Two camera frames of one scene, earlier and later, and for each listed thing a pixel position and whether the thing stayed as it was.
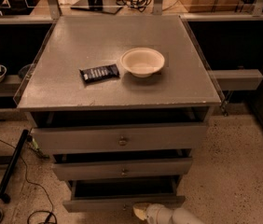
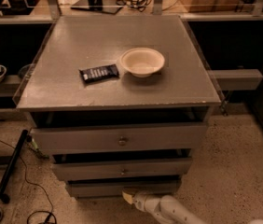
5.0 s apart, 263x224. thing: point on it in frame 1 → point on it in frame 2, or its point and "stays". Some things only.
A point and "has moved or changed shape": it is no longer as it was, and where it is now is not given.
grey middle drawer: (121, 168) stays
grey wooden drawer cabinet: (119, 100) stays
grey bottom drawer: (121, 194) has moved or changed shape
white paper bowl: (143, 62) stays
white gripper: (154, 212) → (140, 200)
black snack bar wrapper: (98, 74) stays
